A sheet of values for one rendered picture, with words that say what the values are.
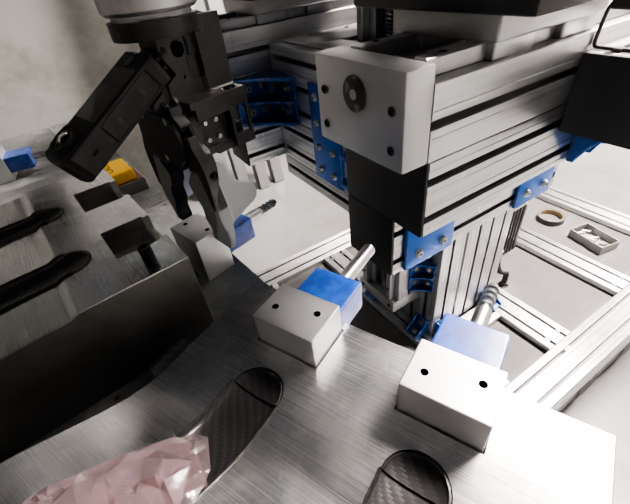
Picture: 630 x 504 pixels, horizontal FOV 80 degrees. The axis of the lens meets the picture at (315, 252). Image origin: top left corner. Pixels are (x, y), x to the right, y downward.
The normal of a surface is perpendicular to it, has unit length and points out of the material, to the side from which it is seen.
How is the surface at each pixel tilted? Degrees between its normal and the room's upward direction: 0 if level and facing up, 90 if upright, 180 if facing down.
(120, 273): 0
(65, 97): 90
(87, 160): 89
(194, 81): 90
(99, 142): 89
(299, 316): 0
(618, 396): 0
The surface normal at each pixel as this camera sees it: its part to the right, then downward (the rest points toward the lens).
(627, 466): -0.10, -0.77
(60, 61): 0.54, 0.48
